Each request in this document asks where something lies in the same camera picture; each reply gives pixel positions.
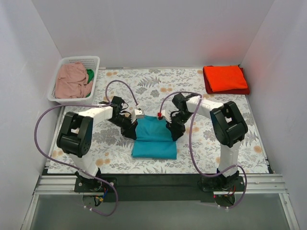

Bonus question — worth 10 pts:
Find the teal t-shirt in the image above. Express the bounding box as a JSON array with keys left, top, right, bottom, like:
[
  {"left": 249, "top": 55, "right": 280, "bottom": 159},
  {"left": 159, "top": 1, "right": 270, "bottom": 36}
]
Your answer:
[{"left": 131, "top": 115, "right": 177, "bottom": 160}]

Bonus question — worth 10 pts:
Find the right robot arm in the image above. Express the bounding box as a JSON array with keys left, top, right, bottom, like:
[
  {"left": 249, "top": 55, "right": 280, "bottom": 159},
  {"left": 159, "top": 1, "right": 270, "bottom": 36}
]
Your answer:
[{"left": 166, "top": 93, "right": 248, "bottom": 191}]

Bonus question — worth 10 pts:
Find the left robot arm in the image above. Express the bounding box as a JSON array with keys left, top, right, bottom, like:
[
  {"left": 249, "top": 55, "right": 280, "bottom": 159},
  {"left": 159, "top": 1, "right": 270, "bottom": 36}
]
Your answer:
[{"left": 57, "top": 96, "right": 142, "bottom": 192}]

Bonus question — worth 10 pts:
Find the floral patterned table mat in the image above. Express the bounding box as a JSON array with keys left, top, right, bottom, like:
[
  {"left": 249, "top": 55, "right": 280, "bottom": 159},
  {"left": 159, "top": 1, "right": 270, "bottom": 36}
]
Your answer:
[{"left": 47, "top": 68, "right": 274, "bottom": 174}]

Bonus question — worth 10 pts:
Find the folded orange t-shirt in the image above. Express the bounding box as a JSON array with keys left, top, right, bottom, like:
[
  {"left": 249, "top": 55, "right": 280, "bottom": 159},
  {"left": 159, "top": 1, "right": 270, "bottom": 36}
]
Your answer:
[{"left": 202, "top": 65, "right": 248, "bottom": 92}]

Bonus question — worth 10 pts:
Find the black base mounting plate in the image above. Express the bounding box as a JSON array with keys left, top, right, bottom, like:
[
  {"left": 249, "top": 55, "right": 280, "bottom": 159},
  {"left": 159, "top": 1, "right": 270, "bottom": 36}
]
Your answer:
[{"left": 74, "top": 172, "right": 246, "bottom": 203}]

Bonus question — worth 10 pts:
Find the green garment in basket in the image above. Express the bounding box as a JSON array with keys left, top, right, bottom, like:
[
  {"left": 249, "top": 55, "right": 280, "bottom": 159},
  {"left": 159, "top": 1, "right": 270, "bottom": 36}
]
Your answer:
[{"left": 85, "top": 69, "right": 94, "bottom": 97}]

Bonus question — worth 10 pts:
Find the white plastic laundry basket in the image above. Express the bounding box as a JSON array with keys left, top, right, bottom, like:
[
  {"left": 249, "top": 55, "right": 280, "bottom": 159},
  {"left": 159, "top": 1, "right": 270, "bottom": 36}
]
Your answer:
[{"left": 47, "top": 56, "right": 100, "bottom": 104}]

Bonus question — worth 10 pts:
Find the pink crumpled garment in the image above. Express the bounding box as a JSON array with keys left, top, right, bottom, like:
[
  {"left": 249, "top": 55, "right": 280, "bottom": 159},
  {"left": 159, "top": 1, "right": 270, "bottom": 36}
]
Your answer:
[{"left": 55, "top": 62, "right": 88, "bottom": 99}]

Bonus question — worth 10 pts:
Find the folded dark red t-shirt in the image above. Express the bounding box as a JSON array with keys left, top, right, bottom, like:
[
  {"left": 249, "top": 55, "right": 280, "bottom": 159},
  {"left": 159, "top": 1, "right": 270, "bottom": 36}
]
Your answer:
[{"left": 206, "top": 66, "right": 250, "bottom": 95}]

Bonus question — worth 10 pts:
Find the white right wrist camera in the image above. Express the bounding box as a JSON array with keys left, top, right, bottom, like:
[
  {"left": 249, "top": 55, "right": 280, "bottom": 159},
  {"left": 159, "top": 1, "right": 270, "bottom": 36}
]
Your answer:
[{"left": 157, "top": 110, "right": 172, "bottom": 123}]

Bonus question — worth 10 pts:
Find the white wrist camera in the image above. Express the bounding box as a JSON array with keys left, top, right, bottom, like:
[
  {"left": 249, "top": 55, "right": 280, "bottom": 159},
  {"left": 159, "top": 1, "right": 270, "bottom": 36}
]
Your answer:
[
  {"left": 157, "top": 110, "right": 172, "bottom": 123},
  {"left": 131, "top": 109, "right": 144, "bottom": 123}
]

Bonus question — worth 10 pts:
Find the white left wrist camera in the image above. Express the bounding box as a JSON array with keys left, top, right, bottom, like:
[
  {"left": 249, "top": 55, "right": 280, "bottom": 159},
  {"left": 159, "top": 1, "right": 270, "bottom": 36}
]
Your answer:
[{"left": 131, "top": 109, "right": 144, "bottom": 123}]

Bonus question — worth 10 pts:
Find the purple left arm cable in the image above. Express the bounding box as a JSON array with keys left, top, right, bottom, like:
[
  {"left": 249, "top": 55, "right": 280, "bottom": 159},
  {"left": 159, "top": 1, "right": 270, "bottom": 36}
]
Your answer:
[{"left": 34, "top": 80, "right": 140, "bottom": 216}]

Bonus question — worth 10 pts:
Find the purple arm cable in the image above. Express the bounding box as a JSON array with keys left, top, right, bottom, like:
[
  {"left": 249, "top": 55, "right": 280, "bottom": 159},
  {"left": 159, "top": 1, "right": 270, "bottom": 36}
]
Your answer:
[
  {"left": 159, "top": 91, "right": 247, "bottom": 209},
  {"left": 34, "top": 80, "right": 140, "bottom": 216}
]

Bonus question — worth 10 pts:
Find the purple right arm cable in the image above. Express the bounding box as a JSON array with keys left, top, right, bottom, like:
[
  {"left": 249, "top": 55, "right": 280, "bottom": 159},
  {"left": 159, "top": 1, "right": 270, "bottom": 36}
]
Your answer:
[{"left": 159, "top": 91, "right": 247, "bottom": 209}]

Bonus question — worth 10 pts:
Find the aluminium frame rail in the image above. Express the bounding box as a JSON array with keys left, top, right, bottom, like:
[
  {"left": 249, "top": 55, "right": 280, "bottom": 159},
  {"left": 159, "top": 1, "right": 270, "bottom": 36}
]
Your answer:
[{"left": 35, "top": 174, "right": 288, "bottom": 195}]

